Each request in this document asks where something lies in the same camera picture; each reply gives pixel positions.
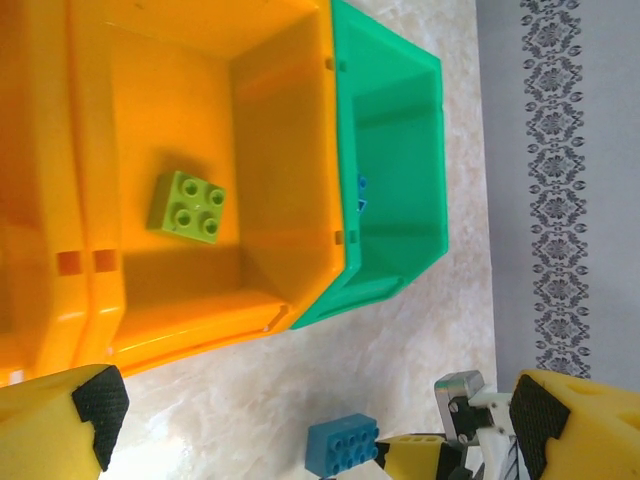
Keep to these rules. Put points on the orange plastic bin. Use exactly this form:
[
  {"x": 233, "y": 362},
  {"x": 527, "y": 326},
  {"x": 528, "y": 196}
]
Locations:
[
  {"x": 30, "y": 150},
  {"x": 175, "y": 100}
]

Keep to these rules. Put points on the blue lego brick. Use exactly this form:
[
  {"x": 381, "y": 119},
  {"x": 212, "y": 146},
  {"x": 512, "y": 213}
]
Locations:
[
  {"x": 361, "y": 205},
  {"x": 340, "y": 445}
]

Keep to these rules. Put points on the small lime green lego brick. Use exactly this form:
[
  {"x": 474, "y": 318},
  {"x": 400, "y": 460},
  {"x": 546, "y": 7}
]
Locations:
[{"x": 190, "y": 210}]

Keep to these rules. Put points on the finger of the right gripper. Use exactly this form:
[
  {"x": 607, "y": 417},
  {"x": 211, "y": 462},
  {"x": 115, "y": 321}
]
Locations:
[{"x": 415, "y": 457}]

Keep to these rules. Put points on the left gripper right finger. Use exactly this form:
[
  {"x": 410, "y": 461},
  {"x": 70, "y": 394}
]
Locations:
[{"x": 590, "y": 435}]

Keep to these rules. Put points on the green plastic bin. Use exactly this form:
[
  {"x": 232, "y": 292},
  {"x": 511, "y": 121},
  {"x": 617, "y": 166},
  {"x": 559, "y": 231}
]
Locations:
[{"x": 400, "y": 175}]

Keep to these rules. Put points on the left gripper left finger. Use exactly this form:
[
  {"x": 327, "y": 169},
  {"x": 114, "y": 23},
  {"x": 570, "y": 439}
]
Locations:
[{"x": 45, "y": 430}]

